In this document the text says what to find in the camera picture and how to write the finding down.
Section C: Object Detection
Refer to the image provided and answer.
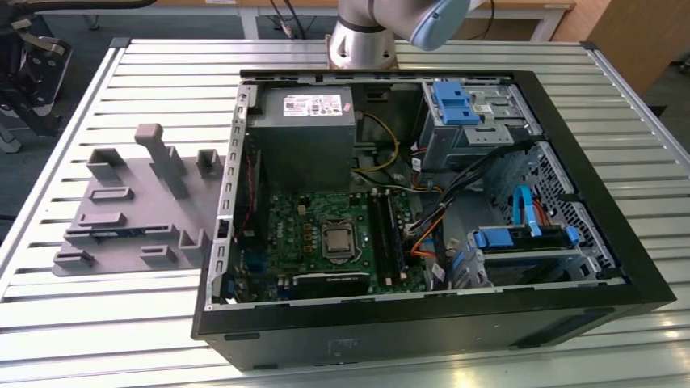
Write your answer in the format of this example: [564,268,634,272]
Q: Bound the orange flat cable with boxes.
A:
[410,220,450,259]

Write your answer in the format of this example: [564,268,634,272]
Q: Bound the yellow wire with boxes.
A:
[352,112,402,175]

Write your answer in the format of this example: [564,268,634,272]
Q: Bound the black cable bundle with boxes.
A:
[407,141,540,239]

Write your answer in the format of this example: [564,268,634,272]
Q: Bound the black graphics card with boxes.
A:
[288,269,374,300]

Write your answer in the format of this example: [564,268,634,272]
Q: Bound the wooden cabinet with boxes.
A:
[584,0,690,96]

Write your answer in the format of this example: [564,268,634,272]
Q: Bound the small blue plastic carrier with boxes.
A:
[451,248,476,284]

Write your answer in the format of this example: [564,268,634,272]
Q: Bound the hard disk in blue carrier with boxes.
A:
[474,225,582,255]

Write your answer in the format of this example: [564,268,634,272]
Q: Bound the white furniture foot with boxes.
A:
[0,116,24,154]

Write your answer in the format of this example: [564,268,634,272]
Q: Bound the metal CPU socket cover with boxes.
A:
[319,219,362,266]

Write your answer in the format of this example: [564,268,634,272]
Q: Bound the blue flat data cable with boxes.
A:
[510,183,544,238]

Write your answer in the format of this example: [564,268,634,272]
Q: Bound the blue plastic drive carrier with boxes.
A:
[434,80,480,126]

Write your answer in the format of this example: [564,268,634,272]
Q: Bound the grey power supply with label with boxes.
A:
[245,86,358,193]

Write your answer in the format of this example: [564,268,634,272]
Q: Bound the black PC case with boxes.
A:
[191,68,678,371]

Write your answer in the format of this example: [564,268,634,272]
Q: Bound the silver CPU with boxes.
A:
[323,229,351,254]

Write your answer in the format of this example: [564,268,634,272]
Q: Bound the wooden desk with white legs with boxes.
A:
[236,0,576,42]

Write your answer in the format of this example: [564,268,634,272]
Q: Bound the grey metal drive cage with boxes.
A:
[420,79,543,173]

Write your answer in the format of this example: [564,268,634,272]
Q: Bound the grey parts rack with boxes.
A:
[51,123,225,278]

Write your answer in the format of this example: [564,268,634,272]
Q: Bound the green motherboard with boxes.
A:
[233,189,419,302]

